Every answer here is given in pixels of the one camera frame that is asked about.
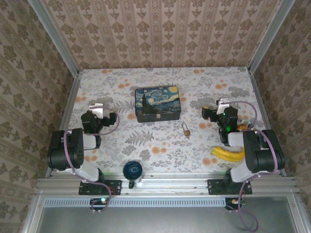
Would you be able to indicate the small controller board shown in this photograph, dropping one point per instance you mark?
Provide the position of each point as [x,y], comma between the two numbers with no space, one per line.
[99,202]
[234,203]

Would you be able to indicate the grey metal panel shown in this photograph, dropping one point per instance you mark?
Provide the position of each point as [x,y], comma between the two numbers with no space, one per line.
[158,221]

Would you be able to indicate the aluminium frame post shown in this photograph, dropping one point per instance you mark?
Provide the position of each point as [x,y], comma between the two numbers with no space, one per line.
[269,36]
[56,38]

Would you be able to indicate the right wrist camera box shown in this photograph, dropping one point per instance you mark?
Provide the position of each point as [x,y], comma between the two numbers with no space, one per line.
[223,104]

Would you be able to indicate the yellow banana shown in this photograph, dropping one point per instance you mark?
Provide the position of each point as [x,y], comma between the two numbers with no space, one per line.
[228,155]

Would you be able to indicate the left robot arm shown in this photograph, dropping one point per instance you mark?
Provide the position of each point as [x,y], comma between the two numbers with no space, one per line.
[65,153]

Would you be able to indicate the brass padlock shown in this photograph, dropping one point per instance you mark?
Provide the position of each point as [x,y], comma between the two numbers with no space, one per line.
[187,133]

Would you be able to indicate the floral patterned bowl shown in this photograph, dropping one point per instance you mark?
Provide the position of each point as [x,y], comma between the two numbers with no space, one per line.
[250,125]

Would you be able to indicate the red snack packet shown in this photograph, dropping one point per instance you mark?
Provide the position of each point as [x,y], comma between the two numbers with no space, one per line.
[241,127]

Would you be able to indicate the starry night tin box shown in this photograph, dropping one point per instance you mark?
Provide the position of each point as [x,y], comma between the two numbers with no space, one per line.
[158,102]

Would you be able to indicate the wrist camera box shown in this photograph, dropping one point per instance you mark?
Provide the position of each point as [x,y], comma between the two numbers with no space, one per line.
[96,110]
[223,104]

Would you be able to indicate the long aluminium base rail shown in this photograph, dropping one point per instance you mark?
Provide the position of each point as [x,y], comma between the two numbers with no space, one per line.
[170,185]

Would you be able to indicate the dark blue mug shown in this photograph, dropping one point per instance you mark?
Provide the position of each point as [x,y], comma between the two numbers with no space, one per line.
[132,171]

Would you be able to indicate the aluminium side rail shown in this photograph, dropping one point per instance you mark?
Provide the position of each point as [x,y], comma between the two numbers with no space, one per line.
[68,106]
[261,102]

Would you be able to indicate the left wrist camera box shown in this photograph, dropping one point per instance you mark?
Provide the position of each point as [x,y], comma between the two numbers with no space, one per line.
[96,110]

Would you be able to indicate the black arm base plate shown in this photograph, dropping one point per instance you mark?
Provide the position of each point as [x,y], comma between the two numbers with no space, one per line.
[215,188]
[116,188]

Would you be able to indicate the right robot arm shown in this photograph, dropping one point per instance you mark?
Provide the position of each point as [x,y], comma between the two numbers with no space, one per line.
[262,153]

